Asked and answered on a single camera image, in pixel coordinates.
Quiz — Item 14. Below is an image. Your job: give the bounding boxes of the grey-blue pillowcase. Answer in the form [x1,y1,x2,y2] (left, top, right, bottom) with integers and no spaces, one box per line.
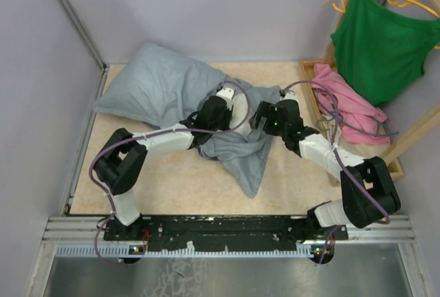
[93,43,280,198]

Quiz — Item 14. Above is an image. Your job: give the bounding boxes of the white pillow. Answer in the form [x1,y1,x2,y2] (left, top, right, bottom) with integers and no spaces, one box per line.
[230,112,254,142]

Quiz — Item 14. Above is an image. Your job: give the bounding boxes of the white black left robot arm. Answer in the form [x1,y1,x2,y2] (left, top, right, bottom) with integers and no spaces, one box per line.
[89,91,233,240]

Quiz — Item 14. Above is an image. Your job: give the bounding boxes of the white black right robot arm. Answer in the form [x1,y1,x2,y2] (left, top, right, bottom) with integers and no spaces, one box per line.
[250,91,402,239]

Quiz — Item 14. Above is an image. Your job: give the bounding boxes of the pink shirt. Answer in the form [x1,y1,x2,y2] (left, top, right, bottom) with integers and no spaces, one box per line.
[312,63,388,132]

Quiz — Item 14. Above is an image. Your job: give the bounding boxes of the cream cloth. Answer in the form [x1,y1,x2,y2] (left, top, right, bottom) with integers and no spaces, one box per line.
[335,126,391,158]

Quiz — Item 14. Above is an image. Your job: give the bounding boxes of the green tank top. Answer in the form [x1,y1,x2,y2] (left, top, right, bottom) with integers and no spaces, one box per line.
[331,0,439,107]

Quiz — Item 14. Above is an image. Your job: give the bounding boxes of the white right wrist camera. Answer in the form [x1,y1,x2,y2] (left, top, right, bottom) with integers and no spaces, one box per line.
[280,89,298,102]

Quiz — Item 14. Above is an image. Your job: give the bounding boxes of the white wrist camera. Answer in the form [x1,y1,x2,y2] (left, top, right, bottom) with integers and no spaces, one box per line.
[215,85,235,101]
[280,89,298,102]

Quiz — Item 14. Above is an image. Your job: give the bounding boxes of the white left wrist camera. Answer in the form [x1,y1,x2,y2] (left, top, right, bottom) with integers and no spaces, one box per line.
[215,85,235,101]

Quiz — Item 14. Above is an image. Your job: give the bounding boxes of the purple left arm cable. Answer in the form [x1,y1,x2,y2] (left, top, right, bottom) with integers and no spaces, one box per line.
[88,79,252,267]

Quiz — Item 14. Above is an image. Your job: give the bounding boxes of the aluminium rail frame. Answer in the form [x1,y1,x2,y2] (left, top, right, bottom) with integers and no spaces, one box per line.
[30,80,430,296]

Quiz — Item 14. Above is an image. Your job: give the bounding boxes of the white slotted cable duct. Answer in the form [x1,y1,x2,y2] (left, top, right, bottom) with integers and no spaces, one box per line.
[54,242,324,259]

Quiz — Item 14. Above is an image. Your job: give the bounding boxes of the wooden clothes rack frame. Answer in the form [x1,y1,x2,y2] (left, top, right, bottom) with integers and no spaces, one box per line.
[300,0,439,179]

